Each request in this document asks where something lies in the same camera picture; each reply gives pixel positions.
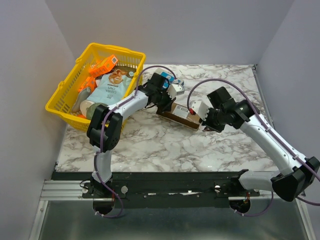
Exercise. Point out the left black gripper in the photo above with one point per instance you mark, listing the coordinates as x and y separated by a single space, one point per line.
166 107

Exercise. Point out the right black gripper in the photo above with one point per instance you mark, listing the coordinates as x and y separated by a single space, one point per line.
210 122

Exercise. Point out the brown cardboard express box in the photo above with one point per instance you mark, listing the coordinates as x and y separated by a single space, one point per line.
181 115

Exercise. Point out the red black utility knife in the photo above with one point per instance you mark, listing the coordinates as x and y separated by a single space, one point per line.
206 129

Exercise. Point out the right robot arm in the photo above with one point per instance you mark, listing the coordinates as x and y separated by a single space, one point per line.
295 171

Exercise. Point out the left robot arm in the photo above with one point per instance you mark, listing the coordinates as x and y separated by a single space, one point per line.
105 127

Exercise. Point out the blue razor box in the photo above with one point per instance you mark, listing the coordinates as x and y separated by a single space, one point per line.
170 78

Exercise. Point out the orange snack box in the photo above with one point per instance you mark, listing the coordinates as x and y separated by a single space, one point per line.
104 66

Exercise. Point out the light blue chips bag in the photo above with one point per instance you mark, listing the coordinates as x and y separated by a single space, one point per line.
112 86

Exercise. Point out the green melon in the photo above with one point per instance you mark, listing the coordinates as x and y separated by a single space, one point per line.
90 110

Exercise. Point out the orange packet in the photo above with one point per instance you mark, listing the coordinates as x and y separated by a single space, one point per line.
90 83

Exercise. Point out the white round jar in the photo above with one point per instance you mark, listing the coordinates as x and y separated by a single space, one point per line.
84 106

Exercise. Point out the beige bottle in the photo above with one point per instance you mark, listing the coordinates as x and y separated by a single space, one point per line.
82 96

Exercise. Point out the yellow plastic basket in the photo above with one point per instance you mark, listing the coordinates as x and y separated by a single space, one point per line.
64 97

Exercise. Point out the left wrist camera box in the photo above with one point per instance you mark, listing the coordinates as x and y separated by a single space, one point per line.
175 90

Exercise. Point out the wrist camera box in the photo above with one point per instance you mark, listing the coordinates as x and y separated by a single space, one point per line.
175 90
199 108

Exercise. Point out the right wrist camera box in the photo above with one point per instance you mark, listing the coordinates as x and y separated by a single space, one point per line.
199 108

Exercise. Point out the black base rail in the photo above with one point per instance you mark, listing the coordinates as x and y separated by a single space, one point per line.
161 190

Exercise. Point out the aluminium frame rail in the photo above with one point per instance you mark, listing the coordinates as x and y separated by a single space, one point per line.
61 190

